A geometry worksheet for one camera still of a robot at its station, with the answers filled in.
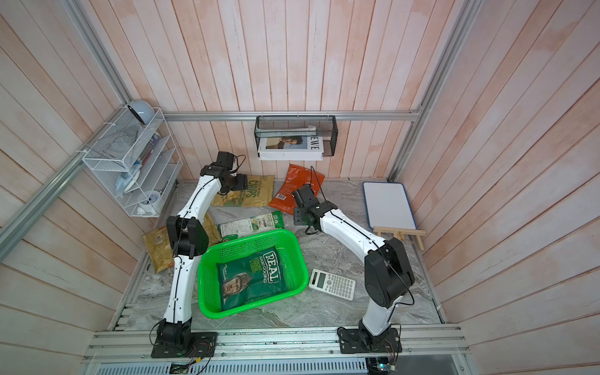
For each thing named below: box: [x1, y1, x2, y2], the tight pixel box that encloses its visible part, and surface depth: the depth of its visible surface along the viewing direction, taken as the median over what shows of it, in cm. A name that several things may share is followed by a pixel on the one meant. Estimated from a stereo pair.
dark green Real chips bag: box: [216, 246, 287, 312], surface depth 87 cm
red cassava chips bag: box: [268, 164, 325, 215], surface depth 119 cm
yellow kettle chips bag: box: [211, 175, 275, 208], surface depth 114 cm
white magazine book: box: [257, 135, 325, 161], surface depth 95 cm
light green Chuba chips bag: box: [217, 210, 286, 242], surface depth 103 cm
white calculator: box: [308, 268, 357, 301], surface depth 87 cm
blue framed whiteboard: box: [362, 181, 418, 230], surface depth 113 cm
